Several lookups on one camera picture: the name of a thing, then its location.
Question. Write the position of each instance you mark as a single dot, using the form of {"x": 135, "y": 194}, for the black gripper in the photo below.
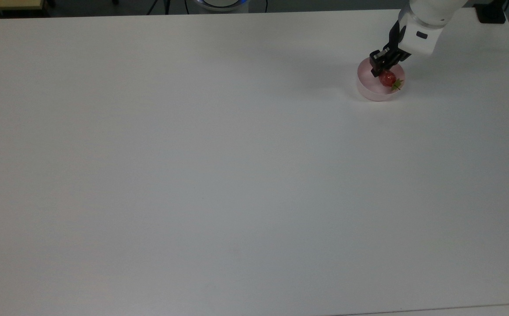
{"x": 396, "y": 46}

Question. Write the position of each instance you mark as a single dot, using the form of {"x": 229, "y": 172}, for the red strawberry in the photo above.
{"x": 387, "y": 79}

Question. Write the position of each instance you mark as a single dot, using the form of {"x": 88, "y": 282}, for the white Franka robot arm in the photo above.
{"x": 430, "y": 17}

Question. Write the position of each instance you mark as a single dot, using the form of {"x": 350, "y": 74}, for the pink round bowl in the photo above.
{"x": 368, "y": 85}

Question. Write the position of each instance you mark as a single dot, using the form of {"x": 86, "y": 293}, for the black table clamp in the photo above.
{"x": 490, "y": 13}

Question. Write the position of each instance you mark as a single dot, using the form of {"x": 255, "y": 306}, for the wooden table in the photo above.
{"x": 4, "y": 4}

